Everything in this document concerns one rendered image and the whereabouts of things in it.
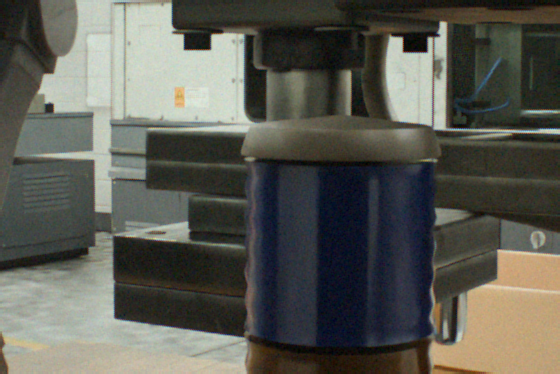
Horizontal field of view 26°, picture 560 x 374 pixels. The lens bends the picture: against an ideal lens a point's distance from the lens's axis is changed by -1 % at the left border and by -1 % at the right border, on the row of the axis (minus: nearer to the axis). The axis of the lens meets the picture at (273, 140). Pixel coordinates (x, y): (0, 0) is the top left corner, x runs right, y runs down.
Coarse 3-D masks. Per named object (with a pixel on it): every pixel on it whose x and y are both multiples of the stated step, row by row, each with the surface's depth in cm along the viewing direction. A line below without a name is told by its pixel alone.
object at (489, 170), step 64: (256, 64) 53; (320, 64) 50; (192, 128) 55; (192, 192) 51; (448, 192) 45; (512, 192) 44; (128, 256) 49; (192, 256) 47; (448, 256) 54; (128, 320) 49; (192, 320) 47; (448, 320) 57
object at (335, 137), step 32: (256, 128) 23; (288, 128) 22; (320, 128) 22; (352, 128) 22; (384, 128) 22; (416, 128) 23; (288, 160) 22; (320, 160) 22; (352, 160) 22; (384, 160) 22; (416, 160) 22
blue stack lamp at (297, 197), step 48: (288, 192) 22; (336, 192) 22; (384, 192) 22; (432, 192) 23; (288, 240) 22; (336, 240) 22; (384, 240) 22; (432, 240) 23; (288, 288) 22; (336, 288) 22; (384, 288) 22; (432, 288) 23; (288, 336) 22; (336, 336) 22; (384, 336) 22
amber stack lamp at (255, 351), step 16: (256, 336) 24; (432, 336) 24; (256, 352) 23; (272, 352) 23; (288, 352) 22; (304, 352) 22; (320, 352) 22; (336, 352) 22; (352, 352) 22; (368, 352) 22; (384, 352) 22; (400, 352) 22; (416, 352) 23; (256, 368) 23; (272, 368) 23; (288, 368) 22; (304, 368) 22; (320, 368) 22; (336, 368) 22; (352, 368) 22; (368, 368) 22; (384, 368) 22; (400, 368) 22; (416, 368) 23; (432, 368) 23
